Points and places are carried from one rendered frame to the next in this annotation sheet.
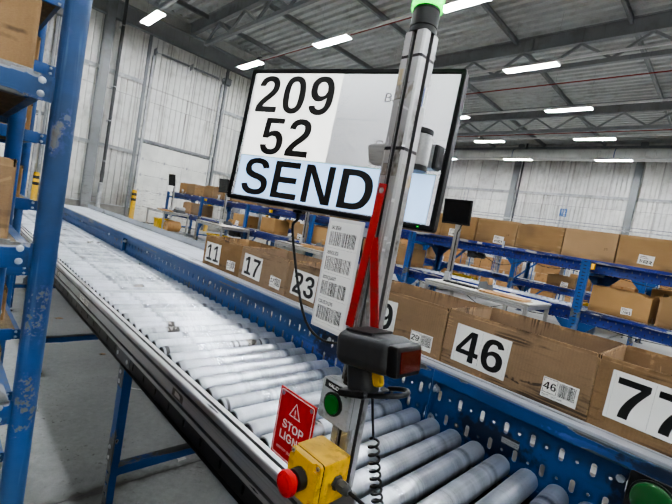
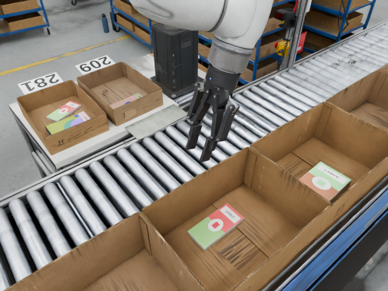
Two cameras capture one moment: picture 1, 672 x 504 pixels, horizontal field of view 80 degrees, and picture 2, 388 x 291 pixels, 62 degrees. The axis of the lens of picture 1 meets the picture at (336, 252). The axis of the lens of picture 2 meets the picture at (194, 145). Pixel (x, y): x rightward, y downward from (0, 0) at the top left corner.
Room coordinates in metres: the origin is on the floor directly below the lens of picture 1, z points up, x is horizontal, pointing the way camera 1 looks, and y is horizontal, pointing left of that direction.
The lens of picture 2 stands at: (0.28, -1.95, 1.70)
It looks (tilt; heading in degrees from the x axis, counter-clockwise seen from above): 42 degrees down; 96
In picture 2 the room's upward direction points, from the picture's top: straight up
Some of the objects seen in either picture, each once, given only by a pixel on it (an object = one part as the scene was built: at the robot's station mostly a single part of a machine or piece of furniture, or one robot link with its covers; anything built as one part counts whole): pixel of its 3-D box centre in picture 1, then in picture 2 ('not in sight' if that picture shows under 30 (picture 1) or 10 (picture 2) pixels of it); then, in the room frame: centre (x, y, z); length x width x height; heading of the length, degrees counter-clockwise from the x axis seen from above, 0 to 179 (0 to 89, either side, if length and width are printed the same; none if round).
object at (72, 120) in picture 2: not in sight; (71, 126); (-0.41, -0.85, 0.79); 0.19 x 0.14 x 0.02; 45
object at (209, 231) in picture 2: not in sight; (216, 226); (0.28, -1.39, 0.89); 0.16 x 0.07 x 0.02; 46
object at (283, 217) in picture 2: not in sight; (233, 227); (0.33, -1.43, 0.96); 0.39 x 0.29 x 0.17; 45
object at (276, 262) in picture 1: (285, 271); not in sight; (1.99, 0.23, 0.96); 0.39 x 0.29 x 0.17; 45
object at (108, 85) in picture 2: not in sight; (119, 91); (-0.26, -0.55, 0.80); 0.38 x 0.28 x 0.10; 137
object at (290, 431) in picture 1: (303, 437); (296, 45); (0.69, 0.00, 0.85); 0.16 x 0.01 x 0.13; 45
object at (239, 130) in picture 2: not in sight; (243, 133); (0.38, -0.74, 0.72); 0.52 x 0.05 x 0.05; 135
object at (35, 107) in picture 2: not in sight; (62, 114); (-0.48, -0.78, 0.80); 0.38 x 0.28 x 0.10; 135
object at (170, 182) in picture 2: not in sight; (164, 177); (0.06, -1.06, 0.72); 0.52 x 0.05 x 0.05; 135
